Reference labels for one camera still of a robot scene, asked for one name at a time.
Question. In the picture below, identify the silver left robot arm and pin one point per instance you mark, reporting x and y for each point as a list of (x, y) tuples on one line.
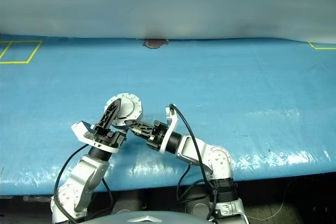
[(84, 174)]

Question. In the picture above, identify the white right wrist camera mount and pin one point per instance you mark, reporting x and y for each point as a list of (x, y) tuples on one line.
[(172, 123)]

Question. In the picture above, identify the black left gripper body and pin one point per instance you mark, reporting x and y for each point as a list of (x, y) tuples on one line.
[(111, 138)]

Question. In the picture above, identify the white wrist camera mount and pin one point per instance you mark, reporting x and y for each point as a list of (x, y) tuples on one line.
[(78, 129), (172, 123)]

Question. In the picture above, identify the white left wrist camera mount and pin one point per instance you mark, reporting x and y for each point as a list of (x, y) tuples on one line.
[(78, 129)]

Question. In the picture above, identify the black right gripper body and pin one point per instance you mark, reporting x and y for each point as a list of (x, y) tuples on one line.
[(157, 140)]

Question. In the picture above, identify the blue plastic table cover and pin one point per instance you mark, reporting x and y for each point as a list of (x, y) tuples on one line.
[(236, 90)]

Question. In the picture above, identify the crumpled black plastic sheet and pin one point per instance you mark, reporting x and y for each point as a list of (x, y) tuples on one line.
[(36, 198)]

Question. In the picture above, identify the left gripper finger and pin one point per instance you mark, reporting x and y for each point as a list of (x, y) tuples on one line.
[(110, 113)]

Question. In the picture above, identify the brown patch at table edge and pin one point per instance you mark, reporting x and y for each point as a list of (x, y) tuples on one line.
[(155, 43)]

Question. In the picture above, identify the silver finned motor cover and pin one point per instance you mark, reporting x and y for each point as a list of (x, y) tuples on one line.
[(128, 106)]

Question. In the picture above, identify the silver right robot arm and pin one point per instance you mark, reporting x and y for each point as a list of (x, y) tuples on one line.
[(218, 161)]

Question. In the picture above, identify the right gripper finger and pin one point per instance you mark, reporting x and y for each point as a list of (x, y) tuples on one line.
[(139, 125), (144, 134)]

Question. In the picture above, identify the grey robot torso with logo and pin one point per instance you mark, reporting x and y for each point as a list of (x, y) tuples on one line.
[(147, 218)]

